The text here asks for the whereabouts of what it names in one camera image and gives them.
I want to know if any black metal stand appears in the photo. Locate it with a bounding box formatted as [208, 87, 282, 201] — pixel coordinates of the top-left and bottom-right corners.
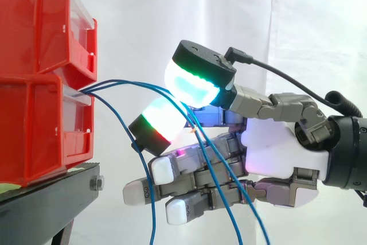
[0, 162, 105, 245]

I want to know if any red plastic bin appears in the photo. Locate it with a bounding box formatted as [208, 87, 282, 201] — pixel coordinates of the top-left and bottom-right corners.
[0, 73, 95, 188]
[0, 0, 98, 82]

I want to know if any thin black cable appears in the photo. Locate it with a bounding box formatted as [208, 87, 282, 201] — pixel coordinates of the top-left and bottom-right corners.
[224, 46, 330, 108]

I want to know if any blue cable bundle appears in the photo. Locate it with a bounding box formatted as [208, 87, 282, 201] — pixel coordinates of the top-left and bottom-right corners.
[81, 79, 271, 245]

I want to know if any black coiled cable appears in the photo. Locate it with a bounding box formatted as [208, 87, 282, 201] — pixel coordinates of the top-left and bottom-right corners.
[325, 91, 364, 118]

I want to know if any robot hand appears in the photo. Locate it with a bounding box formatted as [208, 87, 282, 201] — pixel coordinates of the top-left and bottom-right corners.
[123, 40, 334, 225]

